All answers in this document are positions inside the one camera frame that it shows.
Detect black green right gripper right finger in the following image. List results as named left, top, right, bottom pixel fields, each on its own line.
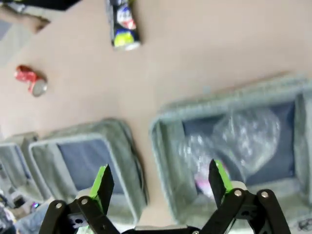
left=201, top=158, right=293, bottom=234

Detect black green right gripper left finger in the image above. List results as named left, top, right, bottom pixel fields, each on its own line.
left=41, top=163, right=118, bottom=234

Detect clear plastic bottle pink label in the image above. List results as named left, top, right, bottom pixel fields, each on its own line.
left=177, top=134, right=234, bottom=198

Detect crushed red soda can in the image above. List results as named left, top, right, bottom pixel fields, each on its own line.
left=14, top=64, right=48, bottom=98

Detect crushed blue soda can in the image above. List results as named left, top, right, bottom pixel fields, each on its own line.
left=106, top=0, right=142, bottom=52

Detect person's right forearm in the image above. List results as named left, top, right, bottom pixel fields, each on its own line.
left=0, top=8, right=18, bottom=24

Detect person's right hand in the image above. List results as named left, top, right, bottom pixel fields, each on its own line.
left=14, top=14, right=51, bottom=34

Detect grey fabric basket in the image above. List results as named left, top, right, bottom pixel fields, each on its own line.
left=28, top=118, right=150, bottom=225
left=148, top=73, right=312, bottom=225
left=0, top=133, right=47, bottom=203

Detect black trousers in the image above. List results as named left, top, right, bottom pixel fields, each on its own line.
left=0, top=0, right=82, bottom=11

